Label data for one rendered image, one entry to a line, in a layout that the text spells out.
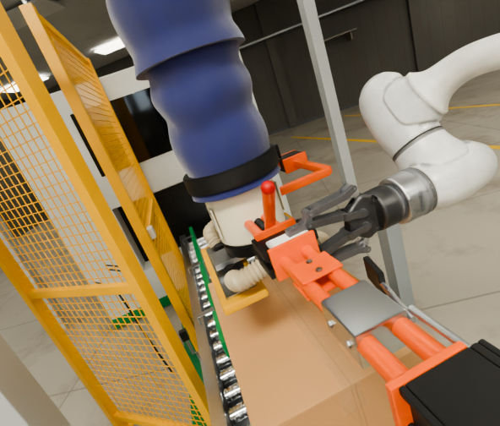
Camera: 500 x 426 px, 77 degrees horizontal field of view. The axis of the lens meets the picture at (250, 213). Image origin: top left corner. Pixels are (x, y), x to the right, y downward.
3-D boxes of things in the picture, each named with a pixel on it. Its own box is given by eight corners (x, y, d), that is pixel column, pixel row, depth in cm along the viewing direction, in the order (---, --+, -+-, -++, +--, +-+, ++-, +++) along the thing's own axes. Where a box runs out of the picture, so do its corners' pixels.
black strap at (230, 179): (184, 186, 83) (178, 172, 82) (263, 154, 87) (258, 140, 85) (194, 205, 62) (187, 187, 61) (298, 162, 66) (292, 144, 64)
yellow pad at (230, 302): (202, 254, 95) (196, 241, 93) (232, 241, 97) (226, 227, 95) (225, 317, 64) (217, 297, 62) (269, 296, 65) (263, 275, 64)
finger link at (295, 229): (316, 225, 52) (312, 210, 51) (289, 237, 51) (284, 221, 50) (312, 222, 54) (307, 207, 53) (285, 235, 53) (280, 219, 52)
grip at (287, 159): (277, 171, 114) (274, 158, 112) (298, 162, 115) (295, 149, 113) (286, 174, 106) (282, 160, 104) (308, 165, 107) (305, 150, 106)
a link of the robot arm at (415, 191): (440, 219, 55) (412, 233, 54) (401, 207, 63) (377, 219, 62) (432, 171, 52) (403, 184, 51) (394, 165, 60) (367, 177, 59)
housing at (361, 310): (326, 330, 38) (317, 302, 36) (372, 306, 39) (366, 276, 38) (361, 373, 32) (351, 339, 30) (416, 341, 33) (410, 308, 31)
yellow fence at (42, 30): (192, 294, 298) (80, 62, 228) (202, 290, 299) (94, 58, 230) (209, 390, 189) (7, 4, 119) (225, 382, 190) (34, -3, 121)
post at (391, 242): (410, 391, 149) (368, 203, 116) (422, 385, 150) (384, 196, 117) (421, 403, 143) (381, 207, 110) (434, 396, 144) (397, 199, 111)
